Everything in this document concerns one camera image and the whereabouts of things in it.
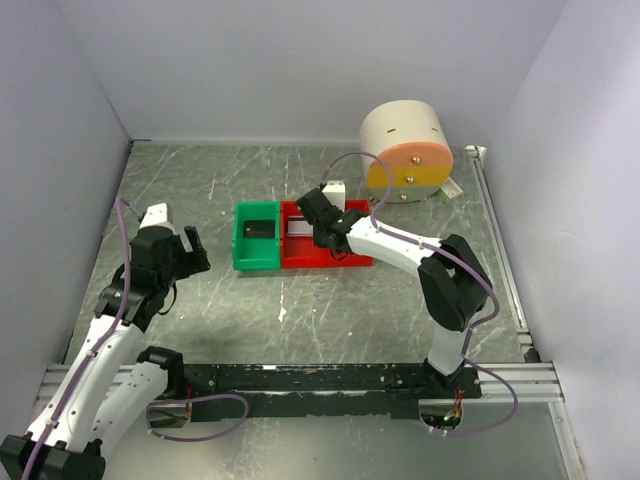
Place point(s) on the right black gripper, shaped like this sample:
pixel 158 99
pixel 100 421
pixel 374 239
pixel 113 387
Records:
pixel 316 237

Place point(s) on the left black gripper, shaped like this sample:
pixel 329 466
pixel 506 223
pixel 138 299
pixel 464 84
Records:
pixel 192 261

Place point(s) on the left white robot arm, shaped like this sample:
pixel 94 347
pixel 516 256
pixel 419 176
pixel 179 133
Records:
pixel 81 424

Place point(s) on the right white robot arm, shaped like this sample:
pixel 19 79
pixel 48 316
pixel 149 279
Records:
pixel 454 285

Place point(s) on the white magnetic stripe card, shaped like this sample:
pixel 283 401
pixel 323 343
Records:
pixel 298 227

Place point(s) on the black card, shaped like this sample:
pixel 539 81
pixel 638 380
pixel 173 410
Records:
pixel 259 229

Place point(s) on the right red plastic bin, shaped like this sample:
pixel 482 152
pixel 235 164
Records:
pixel 341 254

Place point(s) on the red plastic bin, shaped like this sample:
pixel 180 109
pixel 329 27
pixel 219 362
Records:
pixel 298 252
pixel 341 254

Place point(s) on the middle red plastic bin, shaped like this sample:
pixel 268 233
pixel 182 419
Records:
pixel 298 252

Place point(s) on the green plastic bin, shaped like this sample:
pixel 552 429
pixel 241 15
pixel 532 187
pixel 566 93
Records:
pixel 255 254

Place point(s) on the beige cylindrical drawer cabinet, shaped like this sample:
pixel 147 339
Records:
pixel 406 155

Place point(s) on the small white tag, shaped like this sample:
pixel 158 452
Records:
pixel 451 190

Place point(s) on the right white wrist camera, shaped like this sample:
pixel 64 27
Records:
pixel 335 192

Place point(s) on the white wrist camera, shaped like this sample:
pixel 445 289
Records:
pixel 335 192
pixel 158 215

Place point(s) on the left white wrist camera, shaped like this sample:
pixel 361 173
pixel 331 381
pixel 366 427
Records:
pixel 158 215

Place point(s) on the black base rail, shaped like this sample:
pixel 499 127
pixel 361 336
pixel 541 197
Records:
pixel 396 390

